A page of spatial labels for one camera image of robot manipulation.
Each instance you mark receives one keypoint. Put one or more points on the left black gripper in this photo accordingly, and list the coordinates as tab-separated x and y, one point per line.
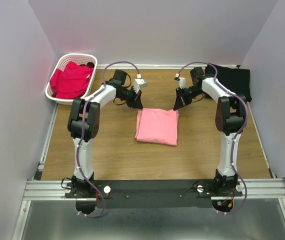
135	102

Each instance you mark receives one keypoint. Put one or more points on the aluminium frame rail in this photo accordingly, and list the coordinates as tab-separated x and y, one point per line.
51	190

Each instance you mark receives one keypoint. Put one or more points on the light pink t shirt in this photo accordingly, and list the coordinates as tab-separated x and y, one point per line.
157	126

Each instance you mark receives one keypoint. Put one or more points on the folded black t shirt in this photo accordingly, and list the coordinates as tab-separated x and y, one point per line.
235	79

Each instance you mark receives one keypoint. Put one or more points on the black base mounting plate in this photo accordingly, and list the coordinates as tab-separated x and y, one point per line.
148	194

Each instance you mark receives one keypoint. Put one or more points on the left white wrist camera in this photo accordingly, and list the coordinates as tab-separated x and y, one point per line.
138	84

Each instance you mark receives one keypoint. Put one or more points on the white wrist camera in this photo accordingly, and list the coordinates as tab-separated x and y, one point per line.
181	81
138	84

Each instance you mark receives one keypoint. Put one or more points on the red t shirt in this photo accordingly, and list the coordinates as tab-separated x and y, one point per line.
72	82

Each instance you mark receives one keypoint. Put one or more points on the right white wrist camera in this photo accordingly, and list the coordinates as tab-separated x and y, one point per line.
181	81

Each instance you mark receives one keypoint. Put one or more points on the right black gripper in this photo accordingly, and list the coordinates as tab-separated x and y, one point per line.
180	101

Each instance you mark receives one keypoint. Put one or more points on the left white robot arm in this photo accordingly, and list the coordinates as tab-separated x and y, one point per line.
84	122

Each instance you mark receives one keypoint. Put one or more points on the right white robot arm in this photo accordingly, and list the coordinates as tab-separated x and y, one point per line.
230	119

